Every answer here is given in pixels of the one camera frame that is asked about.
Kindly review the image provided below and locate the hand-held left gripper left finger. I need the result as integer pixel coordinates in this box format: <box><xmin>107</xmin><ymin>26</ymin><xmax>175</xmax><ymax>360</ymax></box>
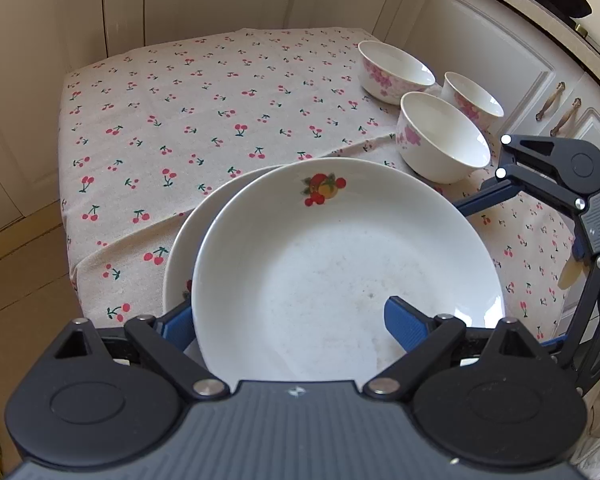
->
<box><xmin>54</xmin><ymin>302</ymin><xmax>231</xmax><ymax>402</ymax></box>

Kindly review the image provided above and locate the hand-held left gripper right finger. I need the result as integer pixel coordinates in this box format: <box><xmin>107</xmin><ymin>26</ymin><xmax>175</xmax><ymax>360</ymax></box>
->
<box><xmin>362</xmin><ymin>296</ymin><xmax>546</xmax><ymax>401</ymax></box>

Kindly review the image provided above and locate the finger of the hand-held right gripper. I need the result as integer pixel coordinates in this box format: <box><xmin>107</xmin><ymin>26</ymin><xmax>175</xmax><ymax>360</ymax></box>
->
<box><xmin>540</xmin><ymin>255</ymin><xmax>600</xmax><ymax>398</ymax></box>
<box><xmin>452</xmin><ymin>132</ymin><xmax>588</xmax><ymax>218</ymax></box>

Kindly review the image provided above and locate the white pink-flower bowl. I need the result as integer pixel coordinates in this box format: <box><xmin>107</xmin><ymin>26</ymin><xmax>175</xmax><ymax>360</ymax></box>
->
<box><xmin>440</xmin><ymin>72</ymin><xmax>504</xmax><ymax>122</ymax></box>
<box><xmin>357</xmin><ymin>40</ymin><xmax>437</xmax><ymax>106</ymax></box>
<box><xmin>396</xmin><ymin>91</ymin><xmax>491</xmax><ymax>185</ymax></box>

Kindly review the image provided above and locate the large white fruit-print plate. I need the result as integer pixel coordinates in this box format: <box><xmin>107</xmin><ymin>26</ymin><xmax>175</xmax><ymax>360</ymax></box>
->
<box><xmin>162</xmin><ymin>166</ymin><xmax>268</xmax><ymax>361</ymax></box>

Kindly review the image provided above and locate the deep stained white fruit-print plate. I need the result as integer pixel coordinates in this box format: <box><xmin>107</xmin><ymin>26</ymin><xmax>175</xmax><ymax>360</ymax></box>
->
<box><xmin>191</xmin><ymin>157</ymin><xmax>505</xmax><ymax>382</ymax></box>

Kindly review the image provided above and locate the person's white jacket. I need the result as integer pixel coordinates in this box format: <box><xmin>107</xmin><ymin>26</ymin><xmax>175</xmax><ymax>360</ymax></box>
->
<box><xmin>567</xmin><ymin>367</ymin><xmax>600</xmax><ymax>473</ymax></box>

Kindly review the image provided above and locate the cherry print tablecloth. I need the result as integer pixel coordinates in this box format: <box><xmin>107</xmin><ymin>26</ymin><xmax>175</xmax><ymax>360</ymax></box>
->
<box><xmin>59</xmin><ymin>26</ymin><xmax>588</xmax><ymax>356</ymax></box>

